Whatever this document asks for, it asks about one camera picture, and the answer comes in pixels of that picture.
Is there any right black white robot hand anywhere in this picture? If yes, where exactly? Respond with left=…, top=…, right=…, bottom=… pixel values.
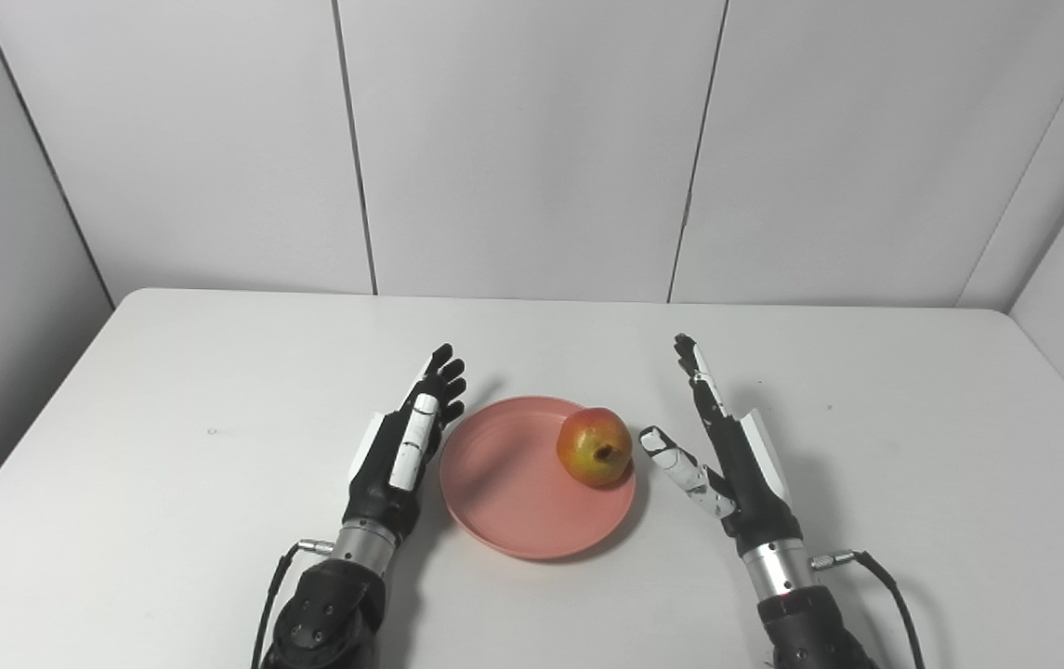
left=638, top=333, right=804, bottom=559

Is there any pink round plate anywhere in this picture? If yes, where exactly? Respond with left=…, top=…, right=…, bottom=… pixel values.
left=439, top=396, right=637, bottom=561

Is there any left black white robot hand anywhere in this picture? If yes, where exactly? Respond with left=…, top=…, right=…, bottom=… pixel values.
left=342, top=344, right=467, bottom=545

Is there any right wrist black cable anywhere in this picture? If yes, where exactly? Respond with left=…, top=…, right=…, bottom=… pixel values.
left=810, top=550, right=927, bottom=669

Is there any red yellow pomegranate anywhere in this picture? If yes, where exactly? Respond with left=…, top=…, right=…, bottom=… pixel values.
left=557, top=407, right=634, bottom=489

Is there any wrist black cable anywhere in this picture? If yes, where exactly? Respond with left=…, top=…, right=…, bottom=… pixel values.
left=810, top=550, right=927, bottom=669
left=251, top=537, right=335, bottom=669

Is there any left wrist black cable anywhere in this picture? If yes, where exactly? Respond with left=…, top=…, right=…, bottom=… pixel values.
left=251, top=537, right=335, bottom=669

